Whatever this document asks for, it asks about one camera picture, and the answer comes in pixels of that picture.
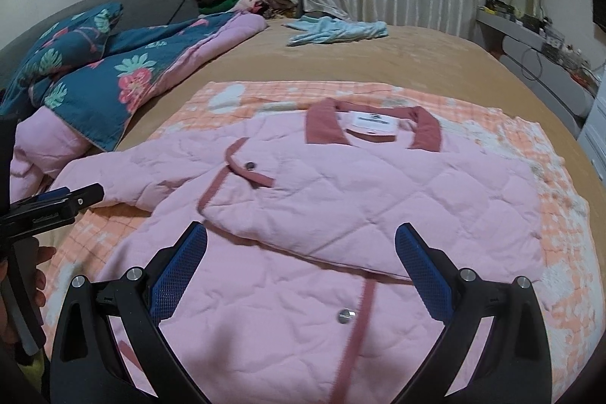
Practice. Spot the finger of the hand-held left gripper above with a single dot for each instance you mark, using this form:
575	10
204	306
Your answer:
57	203

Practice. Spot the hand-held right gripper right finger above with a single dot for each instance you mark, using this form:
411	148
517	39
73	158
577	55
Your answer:
421	264

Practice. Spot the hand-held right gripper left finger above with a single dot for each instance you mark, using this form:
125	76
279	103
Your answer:
182	264

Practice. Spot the pink quilted jacket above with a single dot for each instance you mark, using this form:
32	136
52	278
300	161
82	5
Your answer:
293	195

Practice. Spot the person's left hand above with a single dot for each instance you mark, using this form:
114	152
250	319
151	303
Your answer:
45	256

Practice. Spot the blue floral quilt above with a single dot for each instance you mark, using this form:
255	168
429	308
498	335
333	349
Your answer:
118	75

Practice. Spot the orange white checked blanket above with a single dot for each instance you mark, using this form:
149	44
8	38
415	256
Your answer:
558	214

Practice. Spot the blue floral pillow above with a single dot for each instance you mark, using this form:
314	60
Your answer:
52	49

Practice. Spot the bed with tan sheet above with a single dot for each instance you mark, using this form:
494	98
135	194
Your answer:
426	58

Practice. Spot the white drawer cabinet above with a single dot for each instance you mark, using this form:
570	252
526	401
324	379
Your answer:
596	129

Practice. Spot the grey desk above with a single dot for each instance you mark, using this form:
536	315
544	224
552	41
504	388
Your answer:
530	49

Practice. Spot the light blue cloth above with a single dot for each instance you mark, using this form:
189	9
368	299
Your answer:
331	30

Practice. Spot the desk clutter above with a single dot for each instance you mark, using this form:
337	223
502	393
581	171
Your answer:
554	38

